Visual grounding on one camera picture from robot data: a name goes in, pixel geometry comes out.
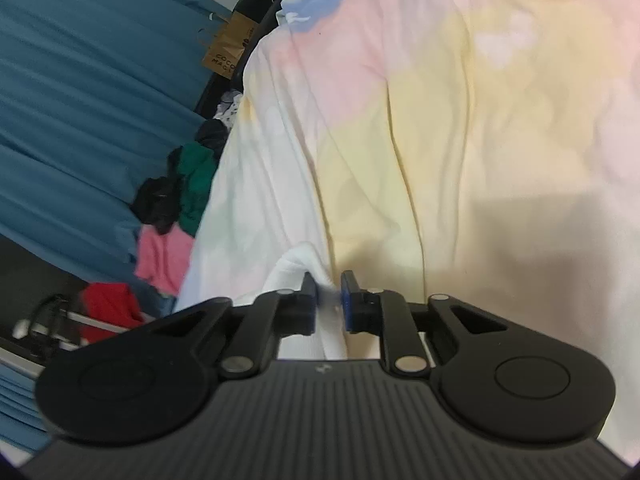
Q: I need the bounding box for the pink garment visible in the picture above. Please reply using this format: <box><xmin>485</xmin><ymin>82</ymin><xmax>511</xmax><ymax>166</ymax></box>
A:
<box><xmin>134</xmin><ymin>223</ymin><xmax>196</xmax><ymax>297</ymax></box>

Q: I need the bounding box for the dark navy garment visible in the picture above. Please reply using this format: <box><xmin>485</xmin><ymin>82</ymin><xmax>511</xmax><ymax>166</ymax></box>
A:
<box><xmin>194</xmin><ymin>119</ymin><xmax>231</xmax><ymax>157</ymax></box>

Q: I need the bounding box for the blue curtain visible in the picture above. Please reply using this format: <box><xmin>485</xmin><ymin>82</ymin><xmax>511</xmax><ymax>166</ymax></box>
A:
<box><xmin>0</xmin><ymin>0</ymin><xmax>235</xmax><ymax>453</ymax></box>

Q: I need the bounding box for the pastel tie-dye bed sheet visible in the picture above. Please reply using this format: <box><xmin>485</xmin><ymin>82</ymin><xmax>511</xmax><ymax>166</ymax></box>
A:
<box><xmin>172</xmin><ymin>0</ymin><xmax>640</xmax><ymax>466</ymax></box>

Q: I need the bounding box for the black and white patterned garment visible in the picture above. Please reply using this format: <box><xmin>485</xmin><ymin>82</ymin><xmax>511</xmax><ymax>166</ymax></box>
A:
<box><xmin>212</xmin><ymin>91</ymin><xmax>245</xmax><ymax>128</ymax></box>

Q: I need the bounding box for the brown paper bag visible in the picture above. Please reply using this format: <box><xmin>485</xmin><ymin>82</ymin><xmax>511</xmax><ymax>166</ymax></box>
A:
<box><xmin>197</xmin><ymin>11</ymin><xmax>255</xmax><ymax>78</ymax></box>

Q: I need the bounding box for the green garment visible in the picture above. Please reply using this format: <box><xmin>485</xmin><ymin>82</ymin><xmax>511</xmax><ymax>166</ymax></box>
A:
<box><xmin>177</xmin><ymin>142</ymin><xmax>219</xmax><ymax>237</ymax></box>

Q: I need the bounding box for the red garment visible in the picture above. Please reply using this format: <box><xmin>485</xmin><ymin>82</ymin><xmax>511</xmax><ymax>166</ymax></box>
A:
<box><xmin>80</xmin><ymin>282</ymin><xmax>147</xmax><ymax>345</ymax></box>

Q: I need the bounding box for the metal clothes rack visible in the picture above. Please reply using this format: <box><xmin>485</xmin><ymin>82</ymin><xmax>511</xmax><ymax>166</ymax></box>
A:
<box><xmin>10</xmin><ymin>294</ymin><xmax>156</xmax><ymax>361</ymax></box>

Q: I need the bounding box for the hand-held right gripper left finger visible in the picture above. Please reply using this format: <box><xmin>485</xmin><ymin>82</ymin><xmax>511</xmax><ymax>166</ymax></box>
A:
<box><xmin>150</xmin><ymin>273</ymin><xmax>319</xmax><ymax>379</ymax></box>

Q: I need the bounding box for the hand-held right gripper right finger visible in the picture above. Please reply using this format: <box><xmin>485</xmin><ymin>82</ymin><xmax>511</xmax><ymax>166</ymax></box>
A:
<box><xmin>340</xmin><ymin>270</ymin><xmax>510</xmax><ymax>376</ymax></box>

